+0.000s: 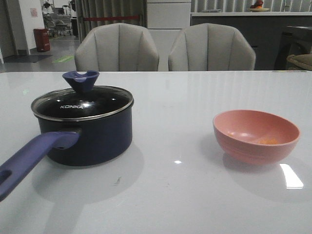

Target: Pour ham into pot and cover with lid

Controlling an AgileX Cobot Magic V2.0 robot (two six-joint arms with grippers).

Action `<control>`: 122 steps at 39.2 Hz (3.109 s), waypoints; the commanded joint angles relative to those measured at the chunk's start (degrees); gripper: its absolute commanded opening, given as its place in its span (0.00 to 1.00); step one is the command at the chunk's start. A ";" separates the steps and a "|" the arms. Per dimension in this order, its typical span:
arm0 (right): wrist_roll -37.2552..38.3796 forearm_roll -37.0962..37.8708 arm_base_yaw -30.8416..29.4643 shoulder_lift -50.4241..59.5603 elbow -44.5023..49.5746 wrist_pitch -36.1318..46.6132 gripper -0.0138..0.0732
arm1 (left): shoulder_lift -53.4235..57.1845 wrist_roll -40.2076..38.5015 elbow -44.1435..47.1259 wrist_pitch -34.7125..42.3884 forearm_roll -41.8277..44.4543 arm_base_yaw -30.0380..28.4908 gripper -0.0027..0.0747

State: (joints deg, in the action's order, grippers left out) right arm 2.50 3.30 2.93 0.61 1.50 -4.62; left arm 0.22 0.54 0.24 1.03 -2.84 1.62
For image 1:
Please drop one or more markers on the dark blue saucepan purple handle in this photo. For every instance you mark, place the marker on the dark blue saucepan purple handle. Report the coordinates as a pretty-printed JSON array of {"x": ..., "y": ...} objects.
[{"x": 81, "y": 143}]

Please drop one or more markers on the fruit plate on counter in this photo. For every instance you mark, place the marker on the fruit plate on counter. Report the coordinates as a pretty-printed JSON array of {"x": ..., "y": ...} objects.
[{"x": 258, "y": 7}]

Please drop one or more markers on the glass lid blue knob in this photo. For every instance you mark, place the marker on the glass lid blue knob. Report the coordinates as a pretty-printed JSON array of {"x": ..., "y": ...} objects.
[{"x": 83, "y": 101}]

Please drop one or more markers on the red bin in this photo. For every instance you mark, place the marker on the red bin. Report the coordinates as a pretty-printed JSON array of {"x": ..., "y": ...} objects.
[{"x": 42, "y": 39}]

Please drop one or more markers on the dark grey counter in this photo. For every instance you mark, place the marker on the dark grey counter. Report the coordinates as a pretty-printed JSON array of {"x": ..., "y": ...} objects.
[{"x": 273, "y": 35}]

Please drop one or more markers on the pink bowl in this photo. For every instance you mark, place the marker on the pink bowl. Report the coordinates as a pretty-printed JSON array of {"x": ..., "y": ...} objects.
[{"x": 237, "y": 132}]

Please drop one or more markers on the red barrier belt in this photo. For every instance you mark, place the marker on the red barrier belt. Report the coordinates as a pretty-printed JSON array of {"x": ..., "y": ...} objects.
[{"x": 136, "y": 17}]

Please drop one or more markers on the beige chair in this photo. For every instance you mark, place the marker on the beige chair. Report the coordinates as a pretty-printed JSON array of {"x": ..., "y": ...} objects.
[
  {"x": 211, "y": 47},
  {"x": 117, "y": 47}
]

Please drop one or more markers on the white cabinet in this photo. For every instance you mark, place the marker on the white cabinet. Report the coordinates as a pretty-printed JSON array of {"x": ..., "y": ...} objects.
[{"x": 165, "y": 18}]

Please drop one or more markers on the olive cushion seat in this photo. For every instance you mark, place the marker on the olive cushion seat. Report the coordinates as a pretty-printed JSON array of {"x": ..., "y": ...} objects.
[{"x": 300, "y": 62}]

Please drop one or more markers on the left beige chair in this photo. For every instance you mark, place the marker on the left beige chair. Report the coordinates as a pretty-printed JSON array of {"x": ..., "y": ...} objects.
[{"x": 117, "y": 47}]

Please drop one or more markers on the orange ham pieces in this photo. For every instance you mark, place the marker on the orange ham pieces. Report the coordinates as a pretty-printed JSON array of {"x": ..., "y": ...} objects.
[{"x": 268, "y": 141}]

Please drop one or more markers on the right beige chair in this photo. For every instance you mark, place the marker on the right beige chair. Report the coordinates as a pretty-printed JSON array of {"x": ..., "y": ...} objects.
[{"x": 211, "y": 47}]

